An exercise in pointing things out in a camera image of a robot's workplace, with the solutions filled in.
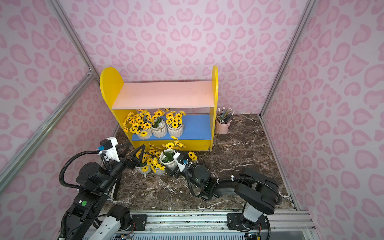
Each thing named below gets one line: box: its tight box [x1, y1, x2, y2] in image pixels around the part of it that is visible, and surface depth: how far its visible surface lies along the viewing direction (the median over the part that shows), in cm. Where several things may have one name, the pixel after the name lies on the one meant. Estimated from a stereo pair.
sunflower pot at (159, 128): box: [151, 110, 168, 138], surface depth 88 cm
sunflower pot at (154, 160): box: [147, 144, 166, 176], surface depth 68 cm
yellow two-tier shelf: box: [99, 66, 219, 151], surface depth 83 cm
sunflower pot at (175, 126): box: [165, 111, 187, 138], surface depth 83 cm
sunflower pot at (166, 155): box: [159, 135, 186, 170], surface depth 71 cm
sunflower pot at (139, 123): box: [122, 109, 154, 140], surface depth 82 cm
